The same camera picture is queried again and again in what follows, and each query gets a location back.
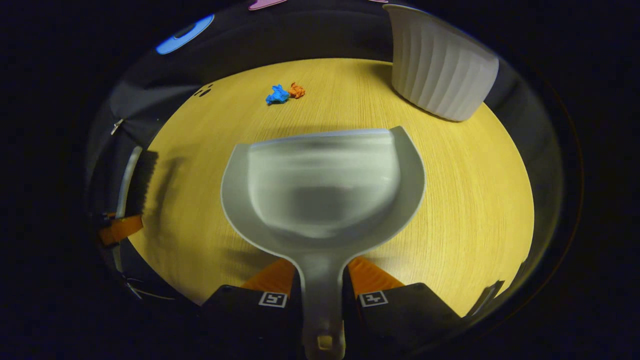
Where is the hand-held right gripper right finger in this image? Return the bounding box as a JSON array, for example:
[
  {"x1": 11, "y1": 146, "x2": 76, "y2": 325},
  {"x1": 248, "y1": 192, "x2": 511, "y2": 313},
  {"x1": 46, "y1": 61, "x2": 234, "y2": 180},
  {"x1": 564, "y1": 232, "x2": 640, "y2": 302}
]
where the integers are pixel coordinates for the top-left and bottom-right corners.
[{"x1": 342, "y1": 256, "x2": 463, "y2": 358}]

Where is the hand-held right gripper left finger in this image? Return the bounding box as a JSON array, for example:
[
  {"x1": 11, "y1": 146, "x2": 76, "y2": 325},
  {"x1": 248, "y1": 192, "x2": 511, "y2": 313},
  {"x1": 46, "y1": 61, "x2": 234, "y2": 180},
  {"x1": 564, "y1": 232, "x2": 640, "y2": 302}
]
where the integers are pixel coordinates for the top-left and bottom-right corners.
[{"x1": 200, "y1": 257, "x2": 305, "y2": 360}]

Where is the small white broom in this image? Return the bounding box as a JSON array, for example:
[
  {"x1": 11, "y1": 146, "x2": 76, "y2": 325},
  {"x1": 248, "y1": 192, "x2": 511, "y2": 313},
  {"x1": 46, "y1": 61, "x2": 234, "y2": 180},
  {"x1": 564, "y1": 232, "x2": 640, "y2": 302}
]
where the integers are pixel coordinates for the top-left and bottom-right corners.
[{"x1": 114, "y1": 145, "x2": 160, "y2": 221}]

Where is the white plastic dustpan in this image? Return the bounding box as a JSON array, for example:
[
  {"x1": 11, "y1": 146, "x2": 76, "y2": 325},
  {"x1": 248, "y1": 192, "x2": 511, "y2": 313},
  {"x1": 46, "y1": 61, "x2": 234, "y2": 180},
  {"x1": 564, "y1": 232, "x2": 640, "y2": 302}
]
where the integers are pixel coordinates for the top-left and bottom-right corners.
[{"x1": 220, "y1": 125, "x2": 427, "y2": 360}]

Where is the blue paper ball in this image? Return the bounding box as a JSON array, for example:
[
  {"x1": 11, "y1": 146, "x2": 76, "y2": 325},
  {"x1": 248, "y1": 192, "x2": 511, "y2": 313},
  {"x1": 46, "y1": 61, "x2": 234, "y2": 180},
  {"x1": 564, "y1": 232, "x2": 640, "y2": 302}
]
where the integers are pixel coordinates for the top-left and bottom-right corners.
[{"x1": 265, "y1": 84, "x2": 291, "y2": 106}]

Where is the white ribbed garbage bin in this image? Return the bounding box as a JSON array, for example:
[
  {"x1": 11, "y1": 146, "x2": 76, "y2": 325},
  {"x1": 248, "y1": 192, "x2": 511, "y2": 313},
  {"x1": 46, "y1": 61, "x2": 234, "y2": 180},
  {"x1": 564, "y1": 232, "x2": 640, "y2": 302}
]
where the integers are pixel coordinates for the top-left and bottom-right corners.
[{"x1": 382, "y1": 4, "x2": 500, "y2": 122}]

